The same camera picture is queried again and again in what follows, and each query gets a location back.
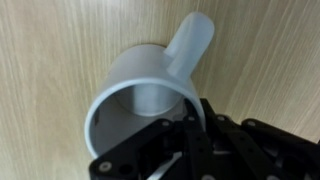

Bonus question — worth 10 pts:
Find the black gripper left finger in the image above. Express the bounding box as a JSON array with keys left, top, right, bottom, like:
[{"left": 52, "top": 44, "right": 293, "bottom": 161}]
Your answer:
[{"left": 88, "top": 119, "right": 183, "bottom": 180}]

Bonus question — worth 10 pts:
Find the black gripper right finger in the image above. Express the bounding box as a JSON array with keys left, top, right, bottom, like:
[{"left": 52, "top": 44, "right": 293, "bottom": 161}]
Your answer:
[{"left": 182, "top": 99, "right": 320, "bottom": 180}]

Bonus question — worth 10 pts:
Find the white ceramic mug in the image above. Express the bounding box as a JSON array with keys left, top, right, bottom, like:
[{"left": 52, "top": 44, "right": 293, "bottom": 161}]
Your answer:
[{"left": 84, "top": 12, "right": 215, "bottom": 158}]

